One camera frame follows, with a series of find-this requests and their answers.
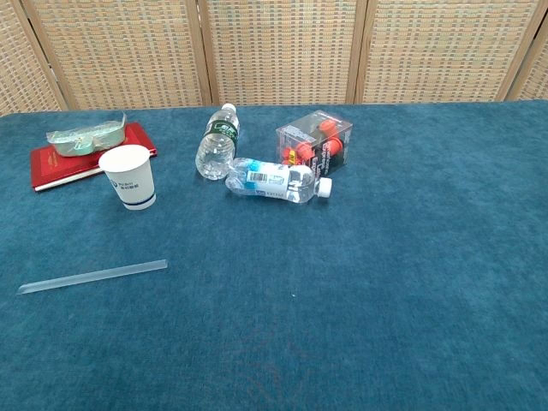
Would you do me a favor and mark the clear plastic strip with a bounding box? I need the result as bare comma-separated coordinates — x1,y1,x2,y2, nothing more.
16,259,169,296

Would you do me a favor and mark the white paper cup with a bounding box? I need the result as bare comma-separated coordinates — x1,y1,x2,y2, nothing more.
98,144,157,211

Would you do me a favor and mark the red hardcover book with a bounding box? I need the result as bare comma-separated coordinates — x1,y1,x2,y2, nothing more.
29,122,158,193

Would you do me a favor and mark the blue label water bottle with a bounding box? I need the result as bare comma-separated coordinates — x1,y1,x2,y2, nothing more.
224,157,334,206

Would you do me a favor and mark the green label water bottle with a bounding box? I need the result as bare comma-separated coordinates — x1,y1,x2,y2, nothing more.
194,103,239,181

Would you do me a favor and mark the clear box with red items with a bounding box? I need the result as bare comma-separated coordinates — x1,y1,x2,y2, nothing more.
276,110,354,179

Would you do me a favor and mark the woven rattan screen panel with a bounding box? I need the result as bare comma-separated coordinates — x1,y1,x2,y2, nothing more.
507,25,548,102
194,0,369,107
21,0,213,110
0,0,69,116
354,0,548,104

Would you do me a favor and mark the clear green plastic packet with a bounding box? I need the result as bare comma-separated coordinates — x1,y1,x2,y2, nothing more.
45,111,128,158

